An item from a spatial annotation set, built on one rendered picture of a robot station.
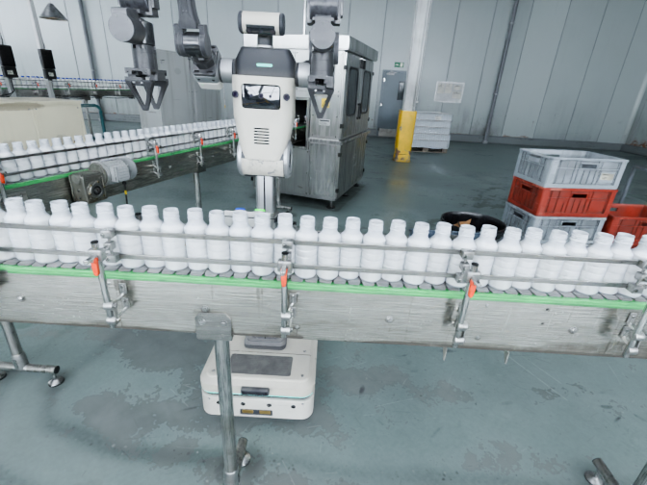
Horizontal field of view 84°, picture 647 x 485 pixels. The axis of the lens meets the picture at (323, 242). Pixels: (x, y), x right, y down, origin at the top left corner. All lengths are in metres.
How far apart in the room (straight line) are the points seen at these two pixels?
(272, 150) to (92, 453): 1.48
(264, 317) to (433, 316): 0.46
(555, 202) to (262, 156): 2.34
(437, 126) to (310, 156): 6.23
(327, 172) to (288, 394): 3.32
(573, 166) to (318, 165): 2.74
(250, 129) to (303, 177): 3.31
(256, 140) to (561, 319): 1.17
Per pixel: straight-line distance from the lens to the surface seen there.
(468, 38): 13.62
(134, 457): 1.93
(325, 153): 4.57
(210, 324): 1.05
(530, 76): 14.38
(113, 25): 1.05
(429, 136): 10.39
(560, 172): 3.13
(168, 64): 6.96
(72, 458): 2.02
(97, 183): 2.21
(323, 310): 0.98
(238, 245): 0.95
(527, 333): 1.15
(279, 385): 1.73
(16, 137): 4.81
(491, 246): 1.01
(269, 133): 1.45
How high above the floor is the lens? 1.47
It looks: 23 degrees down
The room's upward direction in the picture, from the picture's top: 3 degrees clockwise
